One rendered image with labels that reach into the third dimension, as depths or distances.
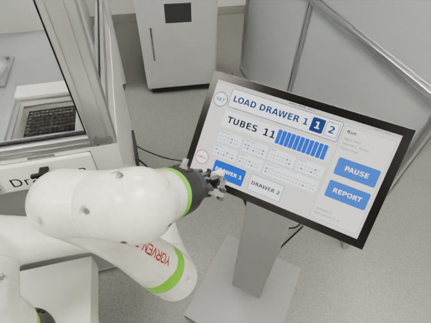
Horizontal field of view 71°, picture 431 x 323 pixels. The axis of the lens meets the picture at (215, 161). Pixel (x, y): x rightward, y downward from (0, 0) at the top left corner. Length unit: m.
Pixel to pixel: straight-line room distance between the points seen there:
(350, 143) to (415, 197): 1.70
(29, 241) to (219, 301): 1.10
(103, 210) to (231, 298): 1.34
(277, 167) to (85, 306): 0.60
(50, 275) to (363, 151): 0.87
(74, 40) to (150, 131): 1.71
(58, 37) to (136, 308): 1.32
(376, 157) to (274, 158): 0.24
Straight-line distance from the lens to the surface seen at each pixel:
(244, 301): 1.70
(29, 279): 0.99
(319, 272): 1.89
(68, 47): 0.86
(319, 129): 0.80
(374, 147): 0.81
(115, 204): 0.40
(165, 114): 2.64
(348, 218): 0.83
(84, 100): 0.94
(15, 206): 1.31
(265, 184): 0.82
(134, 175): 0.41
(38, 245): 0.81
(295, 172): 0.81
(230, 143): 0.84
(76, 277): 0.94
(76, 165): 1.09
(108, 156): 1.09
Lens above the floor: 1.65
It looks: 48 degrees down
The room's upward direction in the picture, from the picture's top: 2 degrees clockwise
